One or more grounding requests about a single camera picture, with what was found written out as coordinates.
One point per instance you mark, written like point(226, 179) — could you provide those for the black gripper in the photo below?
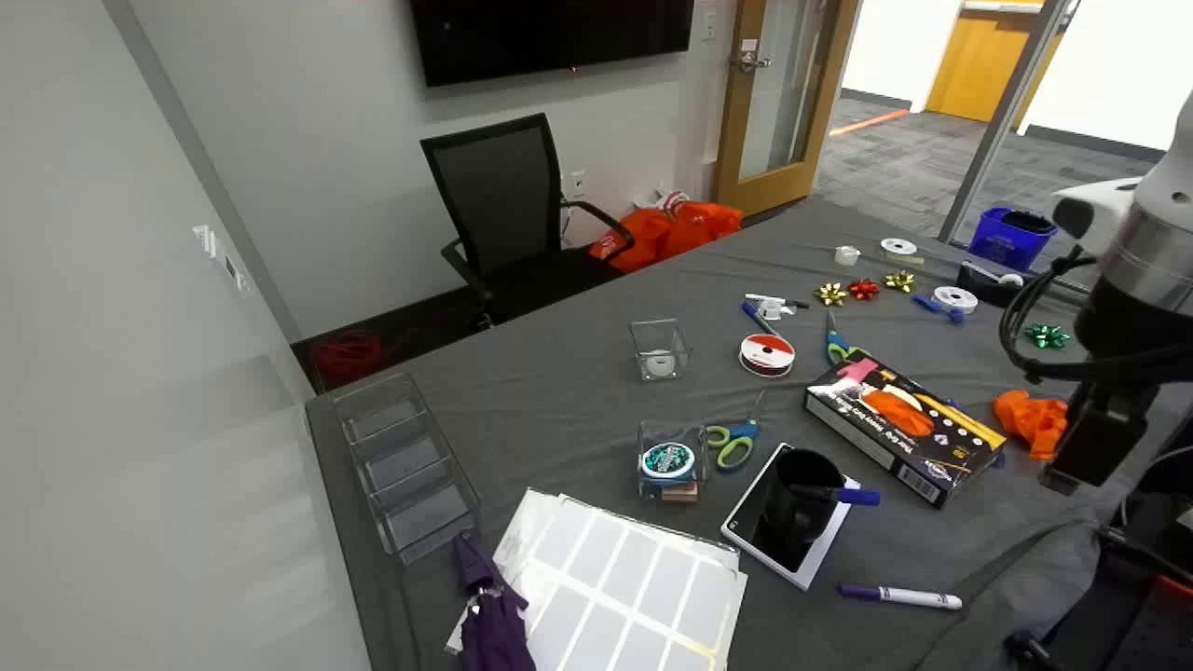
point(1105, 433)

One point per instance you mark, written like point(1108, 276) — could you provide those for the white marker purple cap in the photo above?
point(906, 599)

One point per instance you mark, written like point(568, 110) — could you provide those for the black cup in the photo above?
point(796, 517)

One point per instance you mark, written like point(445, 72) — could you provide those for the orange glove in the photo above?
point(1034, 418)

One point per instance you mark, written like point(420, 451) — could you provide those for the black glove box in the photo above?
point(901, 422)

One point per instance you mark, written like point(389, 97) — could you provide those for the blue bin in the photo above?
point(1008, 235)

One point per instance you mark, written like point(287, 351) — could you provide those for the white device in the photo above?
point(1100, 206)

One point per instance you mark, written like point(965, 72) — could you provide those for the yellow green fidget spinner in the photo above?
point(901, 281)

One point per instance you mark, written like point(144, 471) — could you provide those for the flat white tape roll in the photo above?
point(901, 246)

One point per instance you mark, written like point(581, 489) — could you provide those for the red fidget spinner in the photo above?
point(863, 288)

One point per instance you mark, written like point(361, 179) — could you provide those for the yellow black fidget spinner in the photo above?
point(834, 297)

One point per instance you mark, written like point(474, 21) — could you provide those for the small white tape roll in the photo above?
point(849, 256)

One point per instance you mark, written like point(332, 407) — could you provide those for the red white tape roll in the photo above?
point(765, 354)

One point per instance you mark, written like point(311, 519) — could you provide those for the blue white clip tool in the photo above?
point(768, 308)

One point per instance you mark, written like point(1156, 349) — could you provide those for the teal tape in clear box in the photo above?
point(669, 463)

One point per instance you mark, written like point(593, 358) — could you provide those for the clear plastic box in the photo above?
point(659, 351)

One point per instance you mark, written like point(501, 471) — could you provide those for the orange bag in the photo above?
point(671, 231)

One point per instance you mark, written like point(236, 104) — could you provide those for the wooden door with glass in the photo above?
point(732, 112)

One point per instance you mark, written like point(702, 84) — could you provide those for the white label sheets stack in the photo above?
point(620, 581)

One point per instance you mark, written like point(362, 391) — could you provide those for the grey tablecloth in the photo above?
point(561, 374)

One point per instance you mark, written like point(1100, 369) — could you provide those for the purple cloth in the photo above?
point(490, 617)

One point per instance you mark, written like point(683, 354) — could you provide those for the black mesh office chair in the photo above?
point(506, 199)

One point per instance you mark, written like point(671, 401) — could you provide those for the red object on floor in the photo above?
point(344, 358)

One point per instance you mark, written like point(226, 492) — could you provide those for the metal door frame post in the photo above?
point(992, 125)

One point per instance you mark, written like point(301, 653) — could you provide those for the black wall television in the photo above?
point(546, 34)

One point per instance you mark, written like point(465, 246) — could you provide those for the white wall outlet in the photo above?
point(214, 246)

